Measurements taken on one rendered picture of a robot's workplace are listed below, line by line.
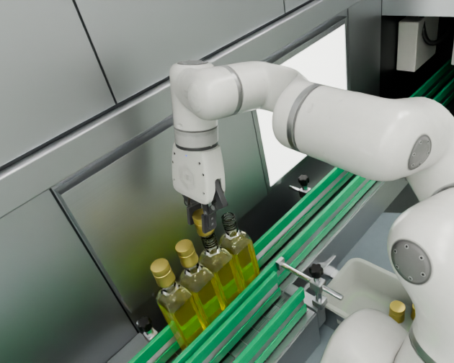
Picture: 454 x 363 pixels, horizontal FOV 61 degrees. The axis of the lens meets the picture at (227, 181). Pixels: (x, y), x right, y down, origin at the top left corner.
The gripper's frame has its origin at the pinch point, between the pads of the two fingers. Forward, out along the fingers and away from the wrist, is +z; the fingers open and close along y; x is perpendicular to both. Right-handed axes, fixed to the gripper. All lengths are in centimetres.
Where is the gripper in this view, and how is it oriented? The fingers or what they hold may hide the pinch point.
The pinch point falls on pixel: (201, 217)
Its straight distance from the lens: 74.7
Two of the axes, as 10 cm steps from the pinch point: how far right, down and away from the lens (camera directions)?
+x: 7.1, -3.2, 6.3
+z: 0.3, 9.0, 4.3
